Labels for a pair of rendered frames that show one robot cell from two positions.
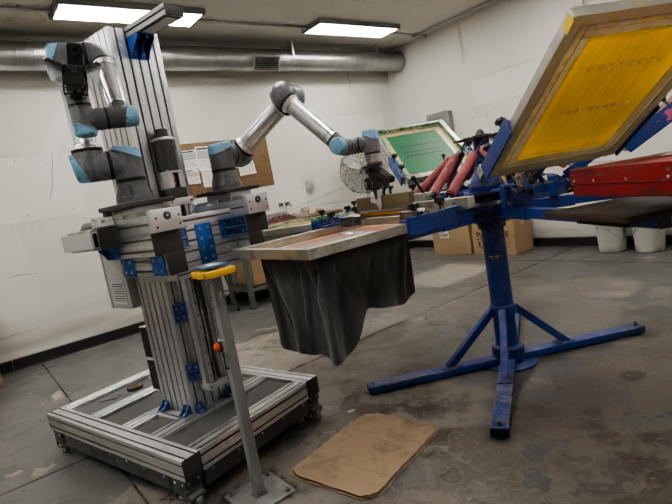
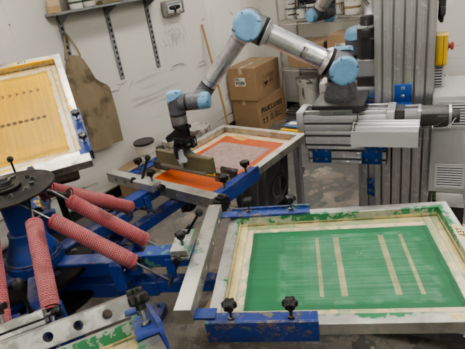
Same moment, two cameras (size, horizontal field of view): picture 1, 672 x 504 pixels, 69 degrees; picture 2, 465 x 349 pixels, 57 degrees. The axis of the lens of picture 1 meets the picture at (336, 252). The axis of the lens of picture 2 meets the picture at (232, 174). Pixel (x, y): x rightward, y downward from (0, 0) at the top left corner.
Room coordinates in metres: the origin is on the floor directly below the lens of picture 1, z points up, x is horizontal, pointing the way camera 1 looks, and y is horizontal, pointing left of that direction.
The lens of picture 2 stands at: (4.18, -0.45, 1.83)
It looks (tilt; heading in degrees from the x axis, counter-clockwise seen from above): 25 degrees down; 168
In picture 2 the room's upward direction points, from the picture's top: 9 degrees counter-clockwise
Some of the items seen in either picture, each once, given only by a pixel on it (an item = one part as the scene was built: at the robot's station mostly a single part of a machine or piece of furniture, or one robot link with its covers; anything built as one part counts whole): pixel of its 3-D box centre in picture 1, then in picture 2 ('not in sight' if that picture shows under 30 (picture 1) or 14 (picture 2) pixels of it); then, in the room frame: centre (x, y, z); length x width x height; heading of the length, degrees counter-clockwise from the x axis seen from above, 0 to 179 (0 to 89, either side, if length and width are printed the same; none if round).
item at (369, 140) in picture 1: (370, 142); (176, 102); (2.30, -0.24, 1.35); 0.09 x 0.08 x 0.11; 66
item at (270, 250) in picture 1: (343, 234); (221, 157); (2.12, -0.05, 0.97); 0.79 x 0.58 x 0.04; 127
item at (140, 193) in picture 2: not in sight; (140, 198); (2.46, -0.50, 1.02); 0.17 x 0.06 x 0.05; 127
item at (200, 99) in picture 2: (349, 146); (198, 100); (2.32, -0.15, 1.35); 0.11 x 0.11 x 0.08; 66
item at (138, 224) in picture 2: (414, 233); (167, 209); (2.38, -0.39, 0.89); 1.24 x 0.06 x 0.06; 127
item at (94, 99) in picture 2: not in sight; (84, 94); (0.23, -0.78, 1.06); 0.53 x 0.07 x 1.05; 127
